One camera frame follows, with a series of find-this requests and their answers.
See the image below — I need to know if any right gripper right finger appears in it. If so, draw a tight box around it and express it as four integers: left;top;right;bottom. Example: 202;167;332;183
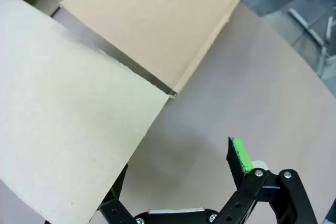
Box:
217;136;319;224

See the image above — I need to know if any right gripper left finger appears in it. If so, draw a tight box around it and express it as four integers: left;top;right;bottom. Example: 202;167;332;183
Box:
98;163;135;224

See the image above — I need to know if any white table with white legs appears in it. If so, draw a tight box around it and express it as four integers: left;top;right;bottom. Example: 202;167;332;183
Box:
287;7;336;78

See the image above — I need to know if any brown cardboard shipping box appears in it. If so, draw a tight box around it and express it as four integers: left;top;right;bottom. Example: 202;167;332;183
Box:
0;0;258;224

